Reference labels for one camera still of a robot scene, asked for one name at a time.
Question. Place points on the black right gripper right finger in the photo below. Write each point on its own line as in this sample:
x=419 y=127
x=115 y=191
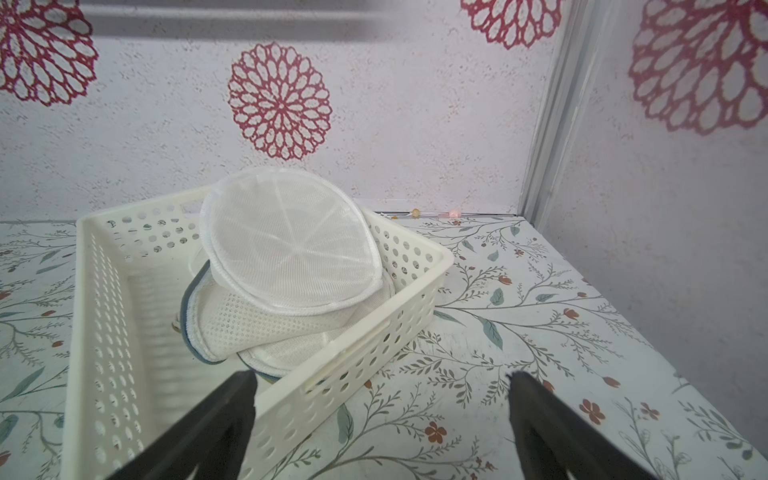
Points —
x=552 y=442

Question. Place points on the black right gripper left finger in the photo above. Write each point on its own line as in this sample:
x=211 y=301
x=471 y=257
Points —
x=209 y=442

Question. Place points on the white mesh bag blue trim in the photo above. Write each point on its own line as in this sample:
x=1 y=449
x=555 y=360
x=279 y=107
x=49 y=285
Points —
x=217 y=324

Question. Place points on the white perforated plastic basket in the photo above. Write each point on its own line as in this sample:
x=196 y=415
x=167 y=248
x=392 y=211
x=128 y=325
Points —
x=155 y=332

